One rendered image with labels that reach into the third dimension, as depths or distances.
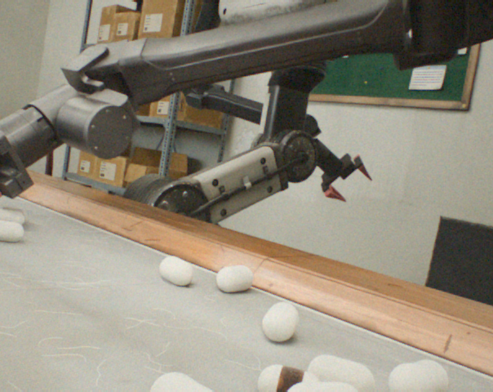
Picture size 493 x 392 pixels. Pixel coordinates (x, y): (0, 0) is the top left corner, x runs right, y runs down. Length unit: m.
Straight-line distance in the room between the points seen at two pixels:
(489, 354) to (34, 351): 0.28
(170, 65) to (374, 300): 0.34
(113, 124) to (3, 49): 4.82
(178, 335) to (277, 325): 0.06
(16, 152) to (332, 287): 0.35
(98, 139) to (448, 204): 2.01
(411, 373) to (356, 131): 2.42
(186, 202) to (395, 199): 1.70
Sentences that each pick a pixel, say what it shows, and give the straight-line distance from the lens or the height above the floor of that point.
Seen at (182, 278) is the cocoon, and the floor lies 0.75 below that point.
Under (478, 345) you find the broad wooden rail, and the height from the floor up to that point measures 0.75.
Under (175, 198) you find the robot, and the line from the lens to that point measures 0.94.
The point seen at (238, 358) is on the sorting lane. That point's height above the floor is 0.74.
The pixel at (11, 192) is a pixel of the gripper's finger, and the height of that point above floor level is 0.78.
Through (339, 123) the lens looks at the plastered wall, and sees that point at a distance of 2.75.
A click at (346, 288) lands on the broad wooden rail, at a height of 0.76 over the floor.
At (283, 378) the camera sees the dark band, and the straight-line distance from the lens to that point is 0.26.
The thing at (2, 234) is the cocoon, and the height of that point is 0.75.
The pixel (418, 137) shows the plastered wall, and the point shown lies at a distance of 2.53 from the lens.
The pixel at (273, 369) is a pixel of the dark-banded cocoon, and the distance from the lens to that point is 0.26.
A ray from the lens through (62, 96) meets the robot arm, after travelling 0.64.
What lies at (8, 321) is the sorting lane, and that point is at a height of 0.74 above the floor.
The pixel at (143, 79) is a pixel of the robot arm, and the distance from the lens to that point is 0.64.
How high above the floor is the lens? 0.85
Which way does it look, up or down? 5 degrees down
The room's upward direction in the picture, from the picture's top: 9 degrees clockwise
